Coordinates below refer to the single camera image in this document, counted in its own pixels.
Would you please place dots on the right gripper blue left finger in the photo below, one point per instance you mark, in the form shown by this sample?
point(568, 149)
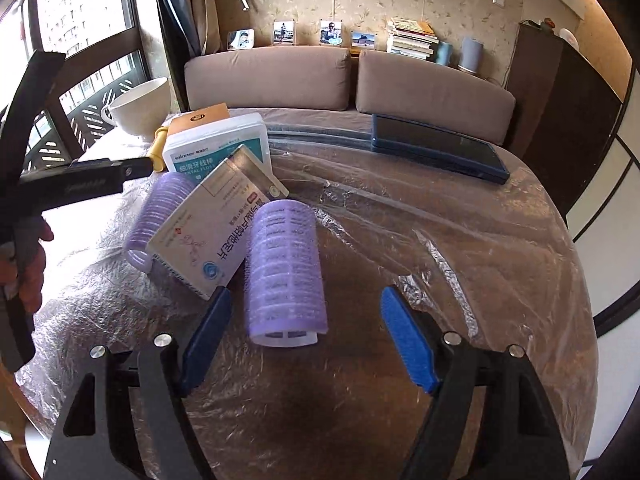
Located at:
point(204, 337)

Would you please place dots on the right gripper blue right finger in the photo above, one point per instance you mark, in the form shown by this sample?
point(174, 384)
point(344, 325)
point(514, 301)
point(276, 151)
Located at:
point(414, 350)

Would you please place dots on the white purple medicine box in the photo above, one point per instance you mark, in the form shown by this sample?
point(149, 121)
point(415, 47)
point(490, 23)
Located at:
point(204, 241)

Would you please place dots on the purple hair roller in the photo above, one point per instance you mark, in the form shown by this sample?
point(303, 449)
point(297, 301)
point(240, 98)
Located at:
point(167, 193)
point(284, 304)

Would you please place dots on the orange brown small box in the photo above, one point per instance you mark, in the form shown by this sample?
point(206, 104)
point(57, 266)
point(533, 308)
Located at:
point(196, 118)

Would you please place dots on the white teal floss box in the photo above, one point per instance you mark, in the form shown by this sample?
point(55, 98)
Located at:
point(198, 151)

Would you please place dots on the person left hand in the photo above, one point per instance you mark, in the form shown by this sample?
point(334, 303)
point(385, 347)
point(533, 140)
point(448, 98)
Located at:
point(31, 279)

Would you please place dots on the clear plastic table cover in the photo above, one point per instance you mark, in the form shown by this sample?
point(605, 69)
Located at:
point(495, 263)

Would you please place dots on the yellow small object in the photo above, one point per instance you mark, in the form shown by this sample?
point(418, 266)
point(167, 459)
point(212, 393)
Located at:
point(155, 152)

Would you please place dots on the white footed teacup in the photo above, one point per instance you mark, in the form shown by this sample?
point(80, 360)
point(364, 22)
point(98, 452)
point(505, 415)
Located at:
point(141, 110)

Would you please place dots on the blue-edged black tablet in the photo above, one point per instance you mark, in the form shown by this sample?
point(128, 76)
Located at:
point(437, 147)

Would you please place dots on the beige curtain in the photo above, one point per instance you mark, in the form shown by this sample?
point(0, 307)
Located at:
point(196, 24)

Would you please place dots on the right sofa back cushion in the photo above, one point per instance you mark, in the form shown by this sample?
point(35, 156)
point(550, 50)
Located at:
point(407, 88)

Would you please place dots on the sofa cushion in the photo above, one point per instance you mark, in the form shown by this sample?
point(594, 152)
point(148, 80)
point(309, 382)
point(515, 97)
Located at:
point(311, 77)
point(407, 88)

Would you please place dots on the dark wooden cabinet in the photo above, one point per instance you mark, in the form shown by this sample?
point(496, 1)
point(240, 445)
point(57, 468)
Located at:
point(564, 114)

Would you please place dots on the left sofa back cushion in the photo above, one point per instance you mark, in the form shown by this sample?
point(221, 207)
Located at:
point(311, 77)

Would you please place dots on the teal cup on shelf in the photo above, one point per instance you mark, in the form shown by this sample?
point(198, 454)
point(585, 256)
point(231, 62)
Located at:
point(443, 54)

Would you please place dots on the grey cylindrical speaker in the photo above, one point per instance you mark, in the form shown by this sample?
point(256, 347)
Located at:
point(471, 55)

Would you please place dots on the stack of books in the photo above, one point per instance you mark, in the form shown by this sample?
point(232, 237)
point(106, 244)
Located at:
point(412, 38)

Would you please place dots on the photo frame far left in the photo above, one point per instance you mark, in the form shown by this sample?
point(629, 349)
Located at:
point(241, 39)

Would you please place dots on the photo frame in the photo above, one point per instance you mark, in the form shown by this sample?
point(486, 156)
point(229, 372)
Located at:
point(283, 33)
point(331, 33)
point(241, 39)
point(363, 40)

